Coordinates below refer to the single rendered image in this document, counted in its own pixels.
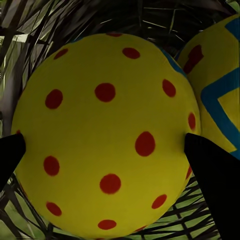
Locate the easter egg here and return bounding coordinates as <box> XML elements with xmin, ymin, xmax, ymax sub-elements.
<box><xmin>174</xmin><ymin>13</ymin><xmax>240</xmax><ymax>160</ymax></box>
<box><xmin>11</xmin><ymin>32</ymin><xmax>201</xmax><ymax>240</ymax></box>

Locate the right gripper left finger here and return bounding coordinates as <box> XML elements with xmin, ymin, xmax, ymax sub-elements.
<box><xmin>0</xmin><ymin>133</ymin><xmax>26</xmax><ymax>192</ymax></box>

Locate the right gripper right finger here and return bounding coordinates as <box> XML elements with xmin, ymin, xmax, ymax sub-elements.
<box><xmin>184</xmin><ymin>133</ymin><xmax>240</xmax><ymax>240</ymax></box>

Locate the wicker basket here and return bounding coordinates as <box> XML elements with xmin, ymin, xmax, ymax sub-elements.
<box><xmin>0</xmin><ymin>0</ymin><xmax>240</xmax><ymax>240</ymax></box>

